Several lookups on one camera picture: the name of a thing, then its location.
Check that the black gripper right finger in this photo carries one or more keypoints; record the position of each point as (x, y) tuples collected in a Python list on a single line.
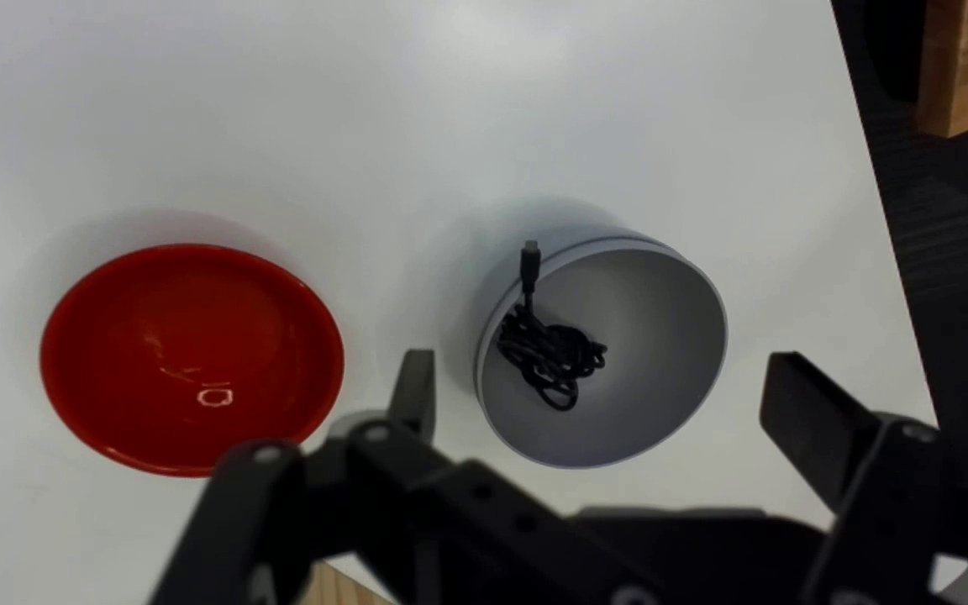
[(907, 506)]

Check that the red bowl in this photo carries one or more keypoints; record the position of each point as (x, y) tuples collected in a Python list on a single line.
[(186, 356)]

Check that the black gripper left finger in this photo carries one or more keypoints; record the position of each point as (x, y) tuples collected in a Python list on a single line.
[(394, 526)]

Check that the grey bowl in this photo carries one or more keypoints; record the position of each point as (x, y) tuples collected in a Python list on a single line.
[(654, 356)]

